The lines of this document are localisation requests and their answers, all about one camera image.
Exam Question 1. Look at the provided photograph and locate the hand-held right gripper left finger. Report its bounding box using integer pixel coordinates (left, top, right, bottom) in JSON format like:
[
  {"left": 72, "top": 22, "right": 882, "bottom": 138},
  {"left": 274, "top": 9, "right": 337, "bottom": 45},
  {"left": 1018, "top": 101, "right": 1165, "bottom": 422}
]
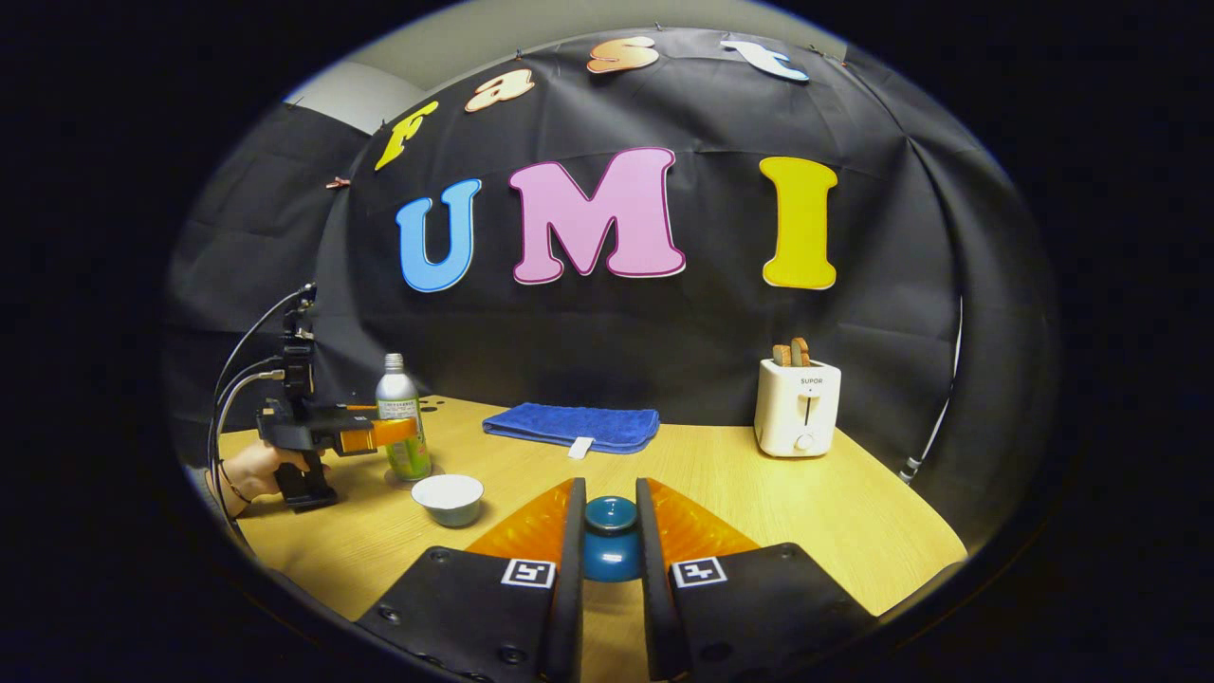
[{"left": 356, "top": 477, "right": 589, "bottom": 683}]

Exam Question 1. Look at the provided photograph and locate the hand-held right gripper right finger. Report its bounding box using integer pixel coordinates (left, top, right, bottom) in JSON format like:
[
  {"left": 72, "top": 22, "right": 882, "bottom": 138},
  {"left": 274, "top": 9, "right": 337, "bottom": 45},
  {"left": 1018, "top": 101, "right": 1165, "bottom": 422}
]
[{"left": 635, "top": 477, "right": 878, "bottom": 682}]

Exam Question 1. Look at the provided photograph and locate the silver water bottle green label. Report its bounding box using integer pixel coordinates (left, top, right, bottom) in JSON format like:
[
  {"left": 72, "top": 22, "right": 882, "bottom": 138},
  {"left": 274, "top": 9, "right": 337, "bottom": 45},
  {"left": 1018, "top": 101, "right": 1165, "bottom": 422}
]
[{"left": 376, "top": 353, "right": 433, "bottom": 482}]

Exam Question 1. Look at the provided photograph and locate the teal teacup lid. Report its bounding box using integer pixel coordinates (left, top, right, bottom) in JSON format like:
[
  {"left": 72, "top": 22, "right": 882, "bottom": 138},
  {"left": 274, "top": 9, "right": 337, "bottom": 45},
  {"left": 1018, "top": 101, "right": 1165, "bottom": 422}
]
[{"left": 581, "top": 495, "right": 644, "bottom": 582}]

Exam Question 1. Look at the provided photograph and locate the white teacup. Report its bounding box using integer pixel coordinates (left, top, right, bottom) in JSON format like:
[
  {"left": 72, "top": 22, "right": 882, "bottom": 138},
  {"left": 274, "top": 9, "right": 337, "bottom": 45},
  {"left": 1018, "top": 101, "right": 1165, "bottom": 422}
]
[{"left": 411, "top": 473, "right": 486, "bottom": 528}]

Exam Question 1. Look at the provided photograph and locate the blue folded towel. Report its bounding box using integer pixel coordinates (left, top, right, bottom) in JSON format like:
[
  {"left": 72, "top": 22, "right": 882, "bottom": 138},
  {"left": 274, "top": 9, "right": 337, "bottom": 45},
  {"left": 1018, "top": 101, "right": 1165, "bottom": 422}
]
[{"left": 482, "top": 402, "right": 661, "bottom": 460}]

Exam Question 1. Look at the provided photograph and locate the white toaster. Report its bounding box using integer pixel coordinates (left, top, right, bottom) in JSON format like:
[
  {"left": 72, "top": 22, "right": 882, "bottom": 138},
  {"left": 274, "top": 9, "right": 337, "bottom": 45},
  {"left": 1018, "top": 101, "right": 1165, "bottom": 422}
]
[{"left": 754, "top": 359, "right": 842, "bottom": 459}]

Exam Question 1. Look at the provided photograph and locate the black backdrop cloth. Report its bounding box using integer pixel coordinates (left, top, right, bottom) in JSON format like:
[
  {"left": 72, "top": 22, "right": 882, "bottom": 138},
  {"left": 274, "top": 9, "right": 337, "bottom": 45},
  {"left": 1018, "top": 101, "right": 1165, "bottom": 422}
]
[{"left": 161, "top": 26, "right": 1058, "bottom": 542}]

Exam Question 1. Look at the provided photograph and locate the hand-held gripper cable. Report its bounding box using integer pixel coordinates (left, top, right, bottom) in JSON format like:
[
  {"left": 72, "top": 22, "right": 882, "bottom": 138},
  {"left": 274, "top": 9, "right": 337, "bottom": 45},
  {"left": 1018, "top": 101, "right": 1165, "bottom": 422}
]
[{"left": 207, "top": 289, "right": 309, "bottom": 561}]

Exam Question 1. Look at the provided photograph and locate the white cable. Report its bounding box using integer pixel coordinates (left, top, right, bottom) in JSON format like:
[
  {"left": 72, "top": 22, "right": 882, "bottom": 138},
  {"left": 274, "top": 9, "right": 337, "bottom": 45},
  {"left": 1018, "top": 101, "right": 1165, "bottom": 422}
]
[{"left": 898, "top": 296, "right": 965, "bottom": 485}]

